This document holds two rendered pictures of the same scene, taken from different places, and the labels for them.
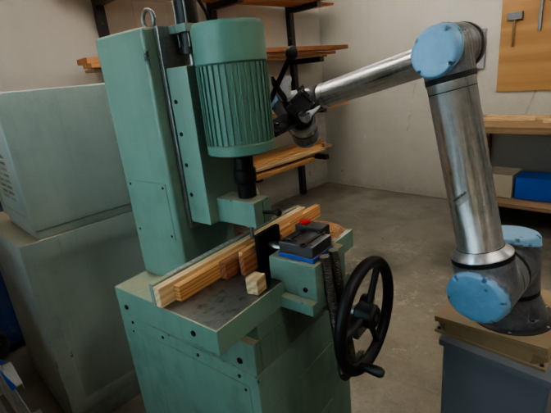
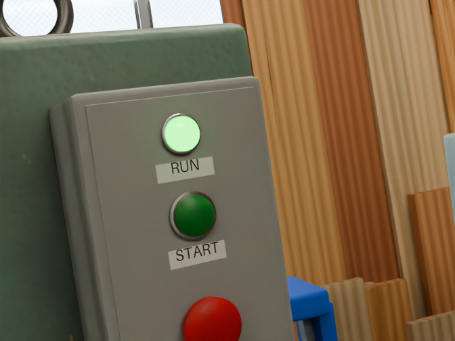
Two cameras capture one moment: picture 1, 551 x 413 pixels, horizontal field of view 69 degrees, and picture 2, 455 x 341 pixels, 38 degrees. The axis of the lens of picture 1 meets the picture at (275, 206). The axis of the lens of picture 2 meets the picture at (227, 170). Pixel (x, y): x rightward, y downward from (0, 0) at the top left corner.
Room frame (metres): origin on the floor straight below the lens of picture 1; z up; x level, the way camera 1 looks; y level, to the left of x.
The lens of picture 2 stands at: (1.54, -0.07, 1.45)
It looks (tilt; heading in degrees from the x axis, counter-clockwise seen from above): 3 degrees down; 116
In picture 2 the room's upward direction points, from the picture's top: 8 degrees counter-clockwise
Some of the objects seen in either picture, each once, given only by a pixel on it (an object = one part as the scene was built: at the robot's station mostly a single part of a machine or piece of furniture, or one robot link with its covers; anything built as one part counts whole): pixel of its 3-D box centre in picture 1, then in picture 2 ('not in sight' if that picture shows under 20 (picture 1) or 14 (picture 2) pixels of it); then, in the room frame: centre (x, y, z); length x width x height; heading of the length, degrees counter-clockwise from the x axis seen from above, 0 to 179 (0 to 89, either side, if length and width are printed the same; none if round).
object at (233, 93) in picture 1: (234, 90); not in sight; (1.04, 0.07, 1.35); 0.18 x 0.18 x 0.31
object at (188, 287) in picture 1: (261, 243); not in sight; (1.07, 0.05, 0.92); 0.62 x 0.02 x 0.04; 141
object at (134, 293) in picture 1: (229, 288); not in sight; (1.12, 0.17, 0.76); 0.57 x 0.45 x 0.09; 51
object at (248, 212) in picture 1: (244, 211); not in sight; (1.05, 0.09, 1.03); 0.14 x 0.07 x 0.09; 51
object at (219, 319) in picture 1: (282, 274); not in sight; (0.96, 0.00, 0.87); 0.61 x 0.30 x 0.06; 141
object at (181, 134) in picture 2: not in sight; (182, 133); (1.38, 0.21, 1.46); 0.02 x 0.01 x 0.02; 51
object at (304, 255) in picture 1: (307, 238); not in sight; (0.91, -0.07, 0.99); 0.13 x 0.11 x 0.06; 141
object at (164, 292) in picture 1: (244, 247); not in sight; (1.04, 0.10, 0.93); 0.60 x 0.02 x 0.05; 141
